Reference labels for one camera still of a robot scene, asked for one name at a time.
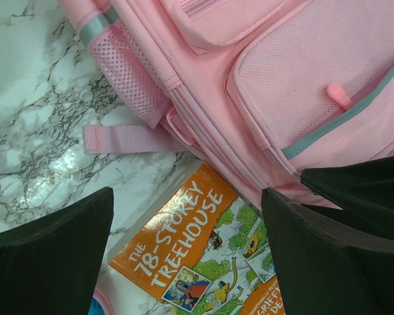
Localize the pink student backpack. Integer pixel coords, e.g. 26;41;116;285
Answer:
61;1;394;204

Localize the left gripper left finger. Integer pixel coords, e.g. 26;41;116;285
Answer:
0;187;114;314

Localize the orange treehouse book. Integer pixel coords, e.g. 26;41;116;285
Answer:
109;160;285;314

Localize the pink pencil case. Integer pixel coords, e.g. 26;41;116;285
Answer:
88;287;114;315

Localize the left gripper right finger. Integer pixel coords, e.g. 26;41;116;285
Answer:
261;156;394;314

